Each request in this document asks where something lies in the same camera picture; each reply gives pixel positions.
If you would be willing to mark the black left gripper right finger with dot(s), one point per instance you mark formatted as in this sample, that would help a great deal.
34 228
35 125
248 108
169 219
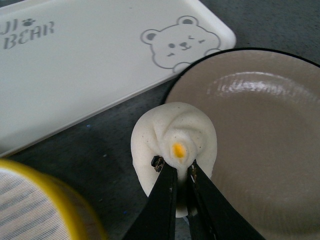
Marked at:
210 215

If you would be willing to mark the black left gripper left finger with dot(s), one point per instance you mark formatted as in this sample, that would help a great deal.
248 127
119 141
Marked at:
157 220

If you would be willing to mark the white steamed bun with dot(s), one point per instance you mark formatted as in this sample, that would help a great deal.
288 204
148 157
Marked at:
181 134

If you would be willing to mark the beige plate with black rim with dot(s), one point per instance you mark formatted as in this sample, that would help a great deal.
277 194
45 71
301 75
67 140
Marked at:
265 107

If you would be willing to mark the white bear print tray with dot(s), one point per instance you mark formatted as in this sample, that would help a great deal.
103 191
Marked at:
62 61

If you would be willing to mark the yellow rimmed wooden steamer basket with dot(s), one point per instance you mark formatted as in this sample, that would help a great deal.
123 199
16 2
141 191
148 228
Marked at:
81 221

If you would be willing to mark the white steamer cloth liner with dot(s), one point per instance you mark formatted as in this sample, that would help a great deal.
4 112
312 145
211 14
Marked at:
26 213

